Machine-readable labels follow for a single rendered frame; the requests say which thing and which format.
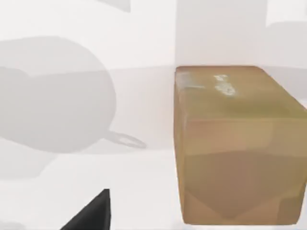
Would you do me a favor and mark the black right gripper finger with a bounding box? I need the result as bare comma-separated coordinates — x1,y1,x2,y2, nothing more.
59,188,112,230

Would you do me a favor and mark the brown rectangular bread loaf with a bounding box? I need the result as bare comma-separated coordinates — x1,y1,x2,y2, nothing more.
173,65,307,226

